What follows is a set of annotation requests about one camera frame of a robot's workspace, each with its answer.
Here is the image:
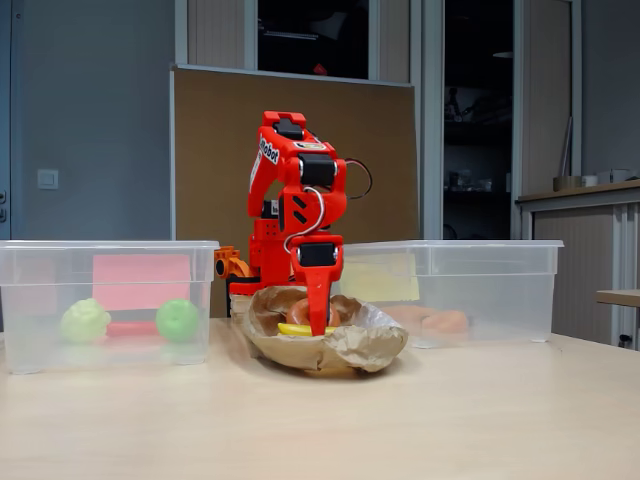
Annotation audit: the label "brown toy donut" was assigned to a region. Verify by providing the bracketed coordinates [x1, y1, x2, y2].
[285, 298, 342, 329]

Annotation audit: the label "yellow toy bananas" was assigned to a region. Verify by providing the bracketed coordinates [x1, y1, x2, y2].
[277, 322, 337, 337]

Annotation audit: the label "orange toy croissant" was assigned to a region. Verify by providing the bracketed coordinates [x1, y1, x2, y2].
[422, 309, 472, 335]

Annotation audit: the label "green toy apple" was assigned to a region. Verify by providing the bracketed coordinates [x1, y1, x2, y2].
[154, 298, 201, 344]

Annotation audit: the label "red toy chili pepper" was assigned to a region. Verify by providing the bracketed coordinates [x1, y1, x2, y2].
[105, 321, 160, 337]

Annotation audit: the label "light green toy grapes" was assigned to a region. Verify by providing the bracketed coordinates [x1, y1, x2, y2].
[59, 298, 112, 344]

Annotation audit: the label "yellow sticky note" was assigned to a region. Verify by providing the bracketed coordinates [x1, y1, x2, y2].
[339, 252, 420, 302]

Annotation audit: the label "clear plastic bin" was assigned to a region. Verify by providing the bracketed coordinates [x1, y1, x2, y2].
[322, 239, 565, 350]
[0, 239, 221, 375]

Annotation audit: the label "pink sticky note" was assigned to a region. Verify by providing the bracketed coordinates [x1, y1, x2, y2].
[92, 254, 192, 312]

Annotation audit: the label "crumpled brown paper bag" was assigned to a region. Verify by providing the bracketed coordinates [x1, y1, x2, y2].
[243, 285, 410, 374]

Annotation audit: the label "clear plastic bag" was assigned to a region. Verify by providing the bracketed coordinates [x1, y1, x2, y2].
[357, 302, 401, 331]

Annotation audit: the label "wooden base block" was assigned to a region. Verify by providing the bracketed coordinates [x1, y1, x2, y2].
[228, 293, 257, 319]

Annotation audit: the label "orange printed clamp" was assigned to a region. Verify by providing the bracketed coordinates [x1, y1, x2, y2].
[213, 245, 255, 281]

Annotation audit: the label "brown cork pin board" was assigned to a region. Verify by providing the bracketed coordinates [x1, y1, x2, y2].
[169, 63, 420, 319]

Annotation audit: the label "grey cabinet with wooden top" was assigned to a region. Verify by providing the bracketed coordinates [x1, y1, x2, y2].
[515, 179, 640, 349]

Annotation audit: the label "grey metal rod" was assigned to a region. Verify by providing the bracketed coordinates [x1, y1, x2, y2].
[557, 117, 574, 177]

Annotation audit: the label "light wooden side table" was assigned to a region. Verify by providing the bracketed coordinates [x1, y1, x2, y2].
[594, 288, 640, 307]

